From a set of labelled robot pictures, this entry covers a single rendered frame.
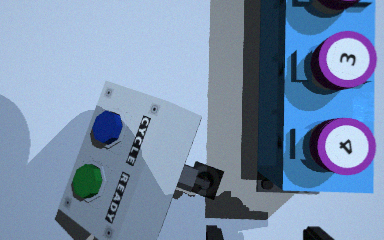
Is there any purple screw cap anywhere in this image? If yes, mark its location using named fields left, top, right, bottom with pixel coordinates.
left=310, top=31, right=377, bottom=90
left=318, top=0, right=360, bottom=10
left=309, top=118, right=376, bottom=175

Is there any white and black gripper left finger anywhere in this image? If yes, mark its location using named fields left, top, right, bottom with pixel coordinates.
left=206, top=225, right=224, bottom=240

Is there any blue tube rack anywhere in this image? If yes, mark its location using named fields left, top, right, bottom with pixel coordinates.
left=257, top=0, right=375, bottom=193

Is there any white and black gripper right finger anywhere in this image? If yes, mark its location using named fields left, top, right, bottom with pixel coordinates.
left=303, top=226, right=334, bottom=240

